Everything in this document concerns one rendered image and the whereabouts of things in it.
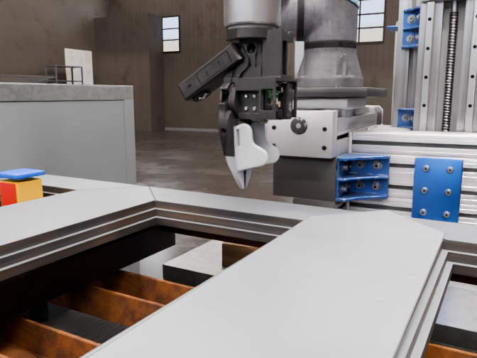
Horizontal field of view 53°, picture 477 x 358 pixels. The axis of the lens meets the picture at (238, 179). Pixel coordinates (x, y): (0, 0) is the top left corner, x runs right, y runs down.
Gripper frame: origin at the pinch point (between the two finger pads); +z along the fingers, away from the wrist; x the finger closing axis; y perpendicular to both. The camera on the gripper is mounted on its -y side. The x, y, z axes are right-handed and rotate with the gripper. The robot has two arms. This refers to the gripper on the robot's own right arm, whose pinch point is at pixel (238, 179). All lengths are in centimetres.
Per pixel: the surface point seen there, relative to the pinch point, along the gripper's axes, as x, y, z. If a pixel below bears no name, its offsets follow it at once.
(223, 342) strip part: -31.0, 16.3, 5.6
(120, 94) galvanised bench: 45, -63, -12
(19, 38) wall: 738, -1038, -149
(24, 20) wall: 757, -1039, -195
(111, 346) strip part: -35.3, 9.9, 5.6
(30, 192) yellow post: -3.2, -41.0, 5.6
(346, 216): 7.9, 13.3, 5.5
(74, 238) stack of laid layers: -14.8, -17.0, 7.3
